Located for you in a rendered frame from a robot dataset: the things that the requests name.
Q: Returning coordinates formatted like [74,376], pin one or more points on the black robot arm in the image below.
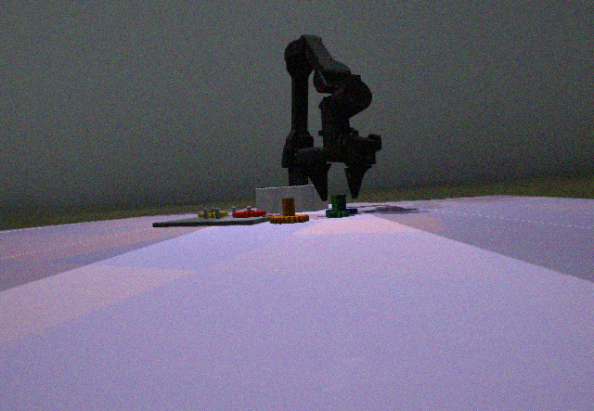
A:
[349,97]

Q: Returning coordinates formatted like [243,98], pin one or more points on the red gear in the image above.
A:
[246,214]

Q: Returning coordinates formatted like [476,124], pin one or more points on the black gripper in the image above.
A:
[315,160]

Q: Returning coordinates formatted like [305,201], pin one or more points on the blue gear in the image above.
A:
[351,211]

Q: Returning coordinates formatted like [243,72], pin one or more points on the green gear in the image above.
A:
[337,207]

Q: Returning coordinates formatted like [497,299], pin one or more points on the orange gear with brown hub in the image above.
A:
[289,216]

